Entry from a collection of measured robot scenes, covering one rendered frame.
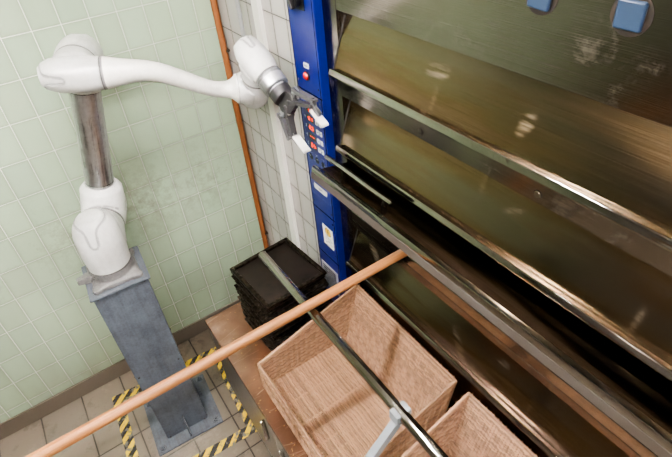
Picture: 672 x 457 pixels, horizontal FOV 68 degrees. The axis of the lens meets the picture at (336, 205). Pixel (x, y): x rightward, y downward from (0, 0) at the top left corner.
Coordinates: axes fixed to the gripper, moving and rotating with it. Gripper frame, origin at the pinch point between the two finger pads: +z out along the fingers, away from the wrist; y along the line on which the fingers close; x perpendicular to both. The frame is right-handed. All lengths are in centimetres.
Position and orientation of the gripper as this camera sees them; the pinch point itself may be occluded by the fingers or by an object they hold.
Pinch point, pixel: (314, 136)
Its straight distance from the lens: 161.5
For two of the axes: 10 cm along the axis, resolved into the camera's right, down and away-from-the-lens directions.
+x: -6.7, 3.6, -6.5
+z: 5.9, 7.9, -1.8
